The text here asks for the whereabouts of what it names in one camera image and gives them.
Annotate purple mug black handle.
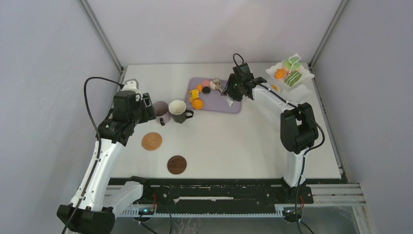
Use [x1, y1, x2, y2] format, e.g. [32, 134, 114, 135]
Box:
[153, 101, 171, 126]

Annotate steel white serving tongs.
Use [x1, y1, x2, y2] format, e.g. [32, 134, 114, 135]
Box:
[219, 88, 234, 107]

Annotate white chocolate drizzled donut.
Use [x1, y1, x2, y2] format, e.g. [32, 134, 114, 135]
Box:
[209, 78, 222, 92]

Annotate black mug white inside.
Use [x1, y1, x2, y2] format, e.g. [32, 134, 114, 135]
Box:
[169, 100, 194, 124]

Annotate yellow frosted donut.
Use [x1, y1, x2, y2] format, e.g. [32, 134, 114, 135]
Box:
[271, 84, 279, 91]

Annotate orange bear cookie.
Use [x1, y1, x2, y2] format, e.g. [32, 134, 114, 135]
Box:
[274, 68, 287, 79]

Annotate yellow cheese cake wedge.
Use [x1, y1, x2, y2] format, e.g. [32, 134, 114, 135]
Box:
[188, 89, 199, 100]

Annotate white three tier stand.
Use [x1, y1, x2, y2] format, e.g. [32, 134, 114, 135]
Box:
[266, 53, 315, 102]

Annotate orange egg tart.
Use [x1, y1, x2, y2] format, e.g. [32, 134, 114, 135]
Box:
[191, 99, 204, 110]

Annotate green striped cake slice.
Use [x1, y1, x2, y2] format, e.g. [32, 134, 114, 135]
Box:
[284, 71, 302, 87]

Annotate dark wooden round coaster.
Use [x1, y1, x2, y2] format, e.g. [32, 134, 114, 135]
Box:
[167, 156, 187, 175]

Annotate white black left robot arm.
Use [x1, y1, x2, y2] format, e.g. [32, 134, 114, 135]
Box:
[56, 90, 156, 234]

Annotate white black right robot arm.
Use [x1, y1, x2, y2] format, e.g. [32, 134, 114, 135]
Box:
[222, 73, 322, 203]

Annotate woven rattan coaster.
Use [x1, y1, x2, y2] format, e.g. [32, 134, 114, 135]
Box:
[141, 132, 163, 151]

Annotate lavender serving tray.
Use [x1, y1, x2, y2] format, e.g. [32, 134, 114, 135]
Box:
[184, 77, 242, 114]

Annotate black sandwich cookie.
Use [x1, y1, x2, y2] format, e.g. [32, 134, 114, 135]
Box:
[202, 86, 211, 95]

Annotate orange star cookie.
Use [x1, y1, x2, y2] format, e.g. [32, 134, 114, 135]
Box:
[196, 84, 204, 93]

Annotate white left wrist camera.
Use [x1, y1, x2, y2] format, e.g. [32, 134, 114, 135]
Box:
[121, 79, 139, 94]

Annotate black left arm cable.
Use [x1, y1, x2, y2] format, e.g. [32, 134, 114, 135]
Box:
[84, 77, 125, 153]

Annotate aluminium frame post right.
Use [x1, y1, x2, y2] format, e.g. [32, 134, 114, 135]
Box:
[308, 0, 350, 70]

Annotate aluminium frame post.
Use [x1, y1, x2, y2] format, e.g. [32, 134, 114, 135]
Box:
[308, 0, 350, 70]
[77, 0, 124, 74]

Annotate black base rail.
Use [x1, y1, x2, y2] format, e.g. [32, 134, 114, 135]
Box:
[106, 177, 315, 217]

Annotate aluminium frame post left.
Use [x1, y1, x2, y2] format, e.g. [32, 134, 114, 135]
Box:
[77, 0, 124, 74]

